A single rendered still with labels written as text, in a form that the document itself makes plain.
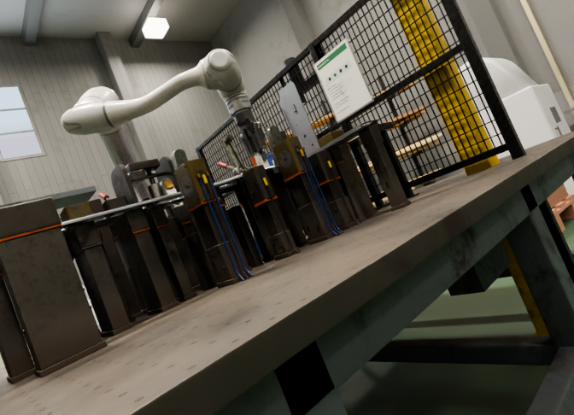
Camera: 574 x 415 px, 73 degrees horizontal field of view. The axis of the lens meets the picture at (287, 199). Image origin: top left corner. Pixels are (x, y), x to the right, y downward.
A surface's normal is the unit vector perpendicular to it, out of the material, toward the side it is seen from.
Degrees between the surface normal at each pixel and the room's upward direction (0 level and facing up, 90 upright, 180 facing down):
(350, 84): 90
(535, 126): 90
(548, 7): 90
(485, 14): 90
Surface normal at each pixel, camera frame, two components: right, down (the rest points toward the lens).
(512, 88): -0.69, 0.24
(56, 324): 0.60, -0.30
